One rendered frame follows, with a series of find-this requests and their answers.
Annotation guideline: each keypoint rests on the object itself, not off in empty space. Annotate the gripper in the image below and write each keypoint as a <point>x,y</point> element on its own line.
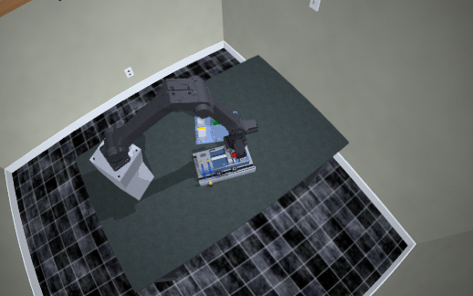
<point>227,143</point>

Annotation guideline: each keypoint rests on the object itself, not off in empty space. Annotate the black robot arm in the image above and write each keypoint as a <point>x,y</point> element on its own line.
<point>197,101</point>

